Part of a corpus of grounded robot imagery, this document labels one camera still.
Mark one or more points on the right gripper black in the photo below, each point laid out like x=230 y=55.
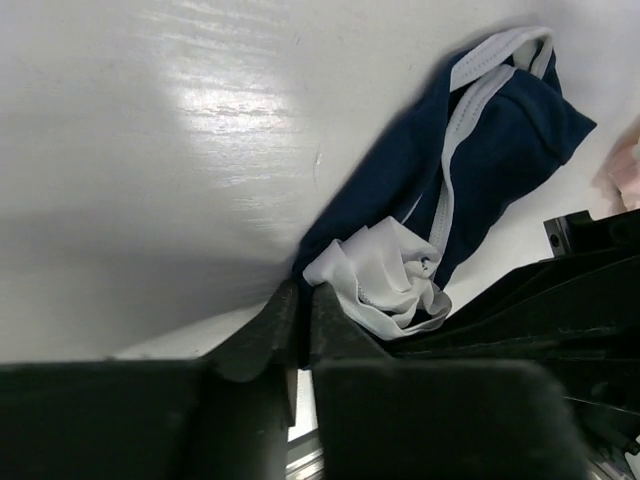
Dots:
x=577 y=315

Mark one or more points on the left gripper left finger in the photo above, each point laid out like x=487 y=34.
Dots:
x=249 y=395

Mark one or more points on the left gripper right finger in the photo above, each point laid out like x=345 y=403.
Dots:
x=353 y=386

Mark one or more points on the navy blue underwear white trim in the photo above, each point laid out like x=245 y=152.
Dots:
x=491 y=127

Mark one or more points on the white pink grey underwear pile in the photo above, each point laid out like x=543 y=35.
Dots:
x=617 y=180

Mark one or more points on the aluminium rail frame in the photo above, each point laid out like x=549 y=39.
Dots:
x=305 y=458

